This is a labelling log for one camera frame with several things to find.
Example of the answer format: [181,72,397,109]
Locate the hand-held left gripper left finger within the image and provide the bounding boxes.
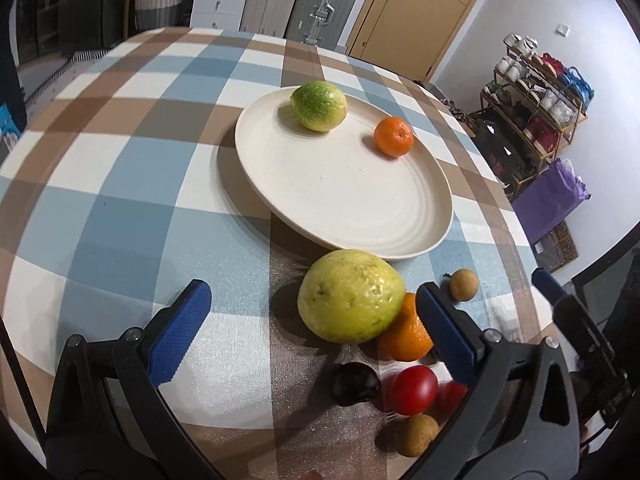
[45,280,221,480]

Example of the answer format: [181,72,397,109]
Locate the cream round plate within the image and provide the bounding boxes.
[235,87,454,261]

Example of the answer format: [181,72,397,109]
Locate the large orange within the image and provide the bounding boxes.
[377,292,435,362]

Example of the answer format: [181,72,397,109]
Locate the striped laundry basket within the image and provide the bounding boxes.
[134,0,193,31]

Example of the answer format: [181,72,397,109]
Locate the silver suitcase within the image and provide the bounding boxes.
[285,0,363,51]

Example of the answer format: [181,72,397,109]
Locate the green yellow lemon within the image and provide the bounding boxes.
[290,81,348,132]

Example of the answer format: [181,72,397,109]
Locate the small orange mandarin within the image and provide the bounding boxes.
[374,116,415,158]

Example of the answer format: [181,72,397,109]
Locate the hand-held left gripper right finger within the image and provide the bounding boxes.
[400,281,583,480]

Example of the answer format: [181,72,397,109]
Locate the wooden door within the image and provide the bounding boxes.
[347,0,498,83]

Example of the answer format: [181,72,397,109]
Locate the brown longan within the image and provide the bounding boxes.
[392,414,440,458]
[449,269,479,302]

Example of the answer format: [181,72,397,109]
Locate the dark purple plum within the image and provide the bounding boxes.
[330,361,381,407]

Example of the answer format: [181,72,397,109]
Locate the checked tablecloth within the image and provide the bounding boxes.
[0,27,551,480]

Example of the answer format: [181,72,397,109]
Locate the wooden shoe rack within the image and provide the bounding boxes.
[480,35,588,196]

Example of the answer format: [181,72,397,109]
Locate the shoes on floor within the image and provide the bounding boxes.
[440,95,476,133]

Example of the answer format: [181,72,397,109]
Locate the red tomato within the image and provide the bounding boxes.
[387,365,439,416]
[436,381,468,418]

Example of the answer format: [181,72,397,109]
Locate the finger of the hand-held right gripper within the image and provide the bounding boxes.
[531,267,633,428]

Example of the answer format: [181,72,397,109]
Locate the black fridge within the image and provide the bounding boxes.
[10,0,131,61]

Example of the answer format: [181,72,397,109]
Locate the yellow green guava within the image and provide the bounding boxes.
[297,249,406,343]

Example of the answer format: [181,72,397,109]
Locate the purple bag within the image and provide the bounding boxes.
[512,158,591,246]

